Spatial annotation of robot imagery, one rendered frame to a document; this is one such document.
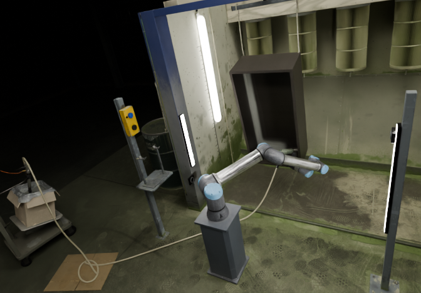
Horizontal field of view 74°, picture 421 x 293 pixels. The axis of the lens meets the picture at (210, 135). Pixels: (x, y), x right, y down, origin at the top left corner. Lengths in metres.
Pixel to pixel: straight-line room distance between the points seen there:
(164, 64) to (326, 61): 2.27
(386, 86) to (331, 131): 0.83
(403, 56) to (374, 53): 0.46
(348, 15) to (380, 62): 0.82
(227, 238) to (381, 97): 2.65
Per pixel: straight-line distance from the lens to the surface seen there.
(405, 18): 3.66
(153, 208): 3.13
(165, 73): 2.81
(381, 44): 4.07
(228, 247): 2.53
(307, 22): 3.74
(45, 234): 3.99
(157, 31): 2.75
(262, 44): 3.95
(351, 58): 3.71
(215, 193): 2.28
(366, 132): 4.03
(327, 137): 4.05
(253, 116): 3.40
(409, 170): 4.04
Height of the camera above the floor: 2.27
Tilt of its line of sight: 25 degrees down
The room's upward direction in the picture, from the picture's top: 11 degrees counter-clockwise
